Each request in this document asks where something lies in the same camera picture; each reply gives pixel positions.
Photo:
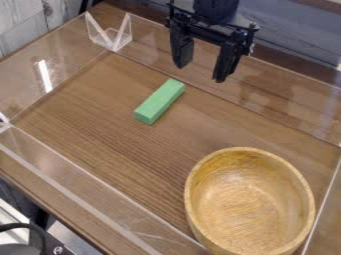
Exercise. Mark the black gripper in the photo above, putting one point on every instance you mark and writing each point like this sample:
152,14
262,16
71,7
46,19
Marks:
214,22

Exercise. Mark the green rectangular block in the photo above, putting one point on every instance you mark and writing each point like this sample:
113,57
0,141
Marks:
159,100

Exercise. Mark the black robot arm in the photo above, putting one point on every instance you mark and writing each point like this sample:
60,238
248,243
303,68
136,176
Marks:
212,21

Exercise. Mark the brown wooden bowl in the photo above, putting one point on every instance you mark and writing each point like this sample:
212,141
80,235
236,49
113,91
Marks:
248,203

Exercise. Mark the clear acrylic tray walls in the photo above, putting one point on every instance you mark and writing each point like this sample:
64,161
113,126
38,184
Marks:
107,173

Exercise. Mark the clear acrylic corner bracket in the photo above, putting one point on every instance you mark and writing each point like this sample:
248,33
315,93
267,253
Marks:
109,38

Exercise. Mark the black metal table bracket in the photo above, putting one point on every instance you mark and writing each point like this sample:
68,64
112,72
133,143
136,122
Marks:
54,247

